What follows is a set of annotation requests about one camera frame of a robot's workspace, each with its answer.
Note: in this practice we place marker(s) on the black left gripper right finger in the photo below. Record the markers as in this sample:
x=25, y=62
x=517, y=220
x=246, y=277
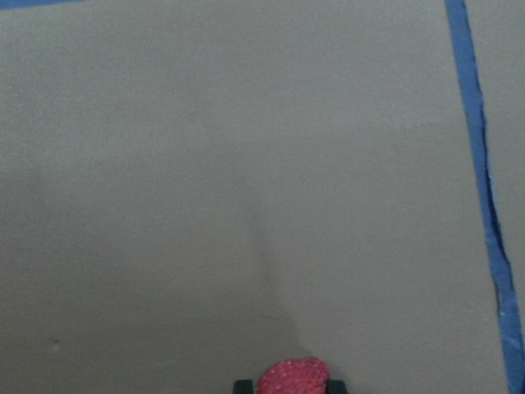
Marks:
x=334, y=386

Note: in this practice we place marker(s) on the red strawberry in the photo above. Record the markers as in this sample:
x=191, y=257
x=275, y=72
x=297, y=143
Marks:
x=303, y=375

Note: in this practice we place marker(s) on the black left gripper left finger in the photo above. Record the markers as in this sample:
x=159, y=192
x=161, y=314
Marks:
x=244, y=386

